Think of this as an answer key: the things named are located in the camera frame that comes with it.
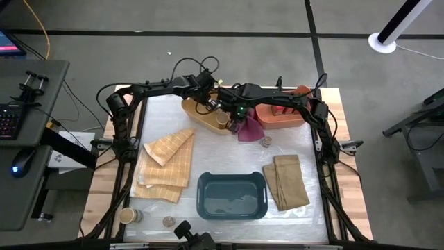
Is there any dark teal plastic bin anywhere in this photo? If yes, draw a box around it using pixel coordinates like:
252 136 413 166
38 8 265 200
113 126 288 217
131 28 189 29
196 171 268 221

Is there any olive brown folded cloth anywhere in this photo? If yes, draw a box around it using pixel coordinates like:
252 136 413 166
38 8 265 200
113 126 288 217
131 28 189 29
262 154 311 212

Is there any white printed box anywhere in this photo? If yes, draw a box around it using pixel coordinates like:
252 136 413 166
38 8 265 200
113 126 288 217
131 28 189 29
48 131 96 174

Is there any yellow checked cloth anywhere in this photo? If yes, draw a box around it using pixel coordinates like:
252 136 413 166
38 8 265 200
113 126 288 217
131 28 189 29
137 127 196 188
130 182 184 204

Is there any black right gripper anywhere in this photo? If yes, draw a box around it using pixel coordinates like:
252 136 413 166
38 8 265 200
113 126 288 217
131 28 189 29
214 86 256 135

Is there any yellow plastic bin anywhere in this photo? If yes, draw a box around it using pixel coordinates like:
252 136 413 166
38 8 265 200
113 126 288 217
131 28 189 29
181 93 240 136

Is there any backlit black keyboard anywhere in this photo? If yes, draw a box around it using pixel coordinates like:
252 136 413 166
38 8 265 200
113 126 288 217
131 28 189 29
0 103 24 140

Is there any black metal table frame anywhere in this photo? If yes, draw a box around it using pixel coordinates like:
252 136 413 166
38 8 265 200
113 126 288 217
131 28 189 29
81 76 374 244

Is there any black computer mouse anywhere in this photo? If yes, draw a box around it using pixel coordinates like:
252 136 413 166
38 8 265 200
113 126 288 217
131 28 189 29
11 148 36 178

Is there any yellow cable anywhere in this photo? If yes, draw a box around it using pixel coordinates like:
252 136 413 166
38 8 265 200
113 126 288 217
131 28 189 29
22 0 51 60

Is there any black desk clamp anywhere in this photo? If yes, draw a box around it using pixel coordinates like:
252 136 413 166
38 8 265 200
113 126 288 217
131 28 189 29
10 70 50 108

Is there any black slanted beam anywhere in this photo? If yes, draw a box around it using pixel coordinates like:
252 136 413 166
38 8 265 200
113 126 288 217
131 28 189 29
41 128 99 171

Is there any pole stand with round base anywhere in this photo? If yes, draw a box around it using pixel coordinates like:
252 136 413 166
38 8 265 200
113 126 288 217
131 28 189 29
367 0 434 55

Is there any pink cloth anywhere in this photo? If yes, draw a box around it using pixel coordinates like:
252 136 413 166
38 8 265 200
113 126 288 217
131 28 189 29
237 110 266 142

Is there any dark grey desk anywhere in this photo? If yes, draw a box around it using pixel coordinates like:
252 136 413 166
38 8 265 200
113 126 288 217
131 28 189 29
0 59 70 232

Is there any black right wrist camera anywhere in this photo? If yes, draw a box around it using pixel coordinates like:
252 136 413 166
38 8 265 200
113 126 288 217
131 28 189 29
234 103 249 121

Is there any orange plastic bin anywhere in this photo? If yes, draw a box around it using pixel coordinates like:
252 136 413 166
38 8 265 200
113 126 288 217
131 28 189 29
255 85 313 131

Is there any computer monitor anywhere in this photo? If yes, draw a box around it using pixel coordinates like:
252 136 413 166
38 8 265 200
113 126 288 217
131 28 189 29
0 29 27 58

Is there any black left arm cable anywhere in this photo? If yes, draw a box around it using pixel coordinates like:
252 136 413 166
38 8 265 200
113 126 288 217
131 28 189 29
96 56 220 121

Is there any thin white cable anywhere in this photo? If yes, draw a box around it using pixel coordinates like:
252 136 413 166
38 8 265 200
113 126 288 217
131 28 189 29
395 43 444 60

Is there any black knobbed mount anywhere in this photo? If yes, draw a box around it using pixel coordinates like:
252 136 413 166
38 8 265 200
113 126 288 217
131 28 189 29
173 219 219 250

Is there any black floor cable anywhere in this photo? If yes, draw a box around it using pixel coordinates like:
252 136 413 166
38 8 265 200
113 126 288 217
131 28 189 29
62 79 108 135

